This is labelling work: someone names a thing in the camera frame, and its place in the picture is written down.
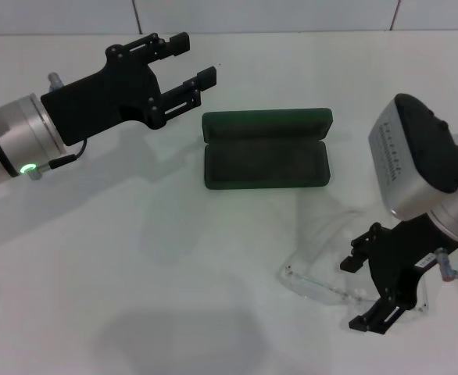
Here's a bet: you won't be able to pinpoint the left gripper silver connector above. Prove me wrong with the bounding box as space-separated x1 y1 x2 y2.
47 72 64 94

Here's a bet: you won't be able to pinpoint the left gripper black cable plug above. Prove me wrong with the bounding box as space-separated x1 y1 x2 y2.
27 139 88 181

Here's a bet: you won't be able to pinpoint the green glasses case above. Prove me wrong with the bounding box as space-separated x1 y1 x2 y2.
200 107 334 192

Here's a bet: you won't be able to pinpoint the right gripper silver connector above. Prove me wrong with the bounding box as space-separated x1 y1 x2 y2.
435 248 458 283

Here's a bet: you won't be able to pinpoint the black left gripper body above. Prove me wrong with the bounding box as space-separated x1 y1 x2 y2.
41 33 166 148

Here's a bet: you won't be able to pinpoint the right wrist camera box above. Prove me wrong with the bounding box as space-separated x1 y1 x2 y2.
367 92 458 220

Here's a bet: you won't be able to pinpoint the clear white glasses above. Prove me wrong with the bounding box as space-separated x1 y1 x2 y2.
277 209 430 318

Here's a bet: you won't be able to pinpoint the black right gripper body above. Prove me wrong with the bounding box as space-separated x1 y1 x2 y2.
349 213 458 312

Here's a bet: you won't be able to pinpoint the gripper silver connector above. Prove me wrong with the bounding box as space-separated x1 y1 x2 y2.
47 72 64 94
435 248 458 283

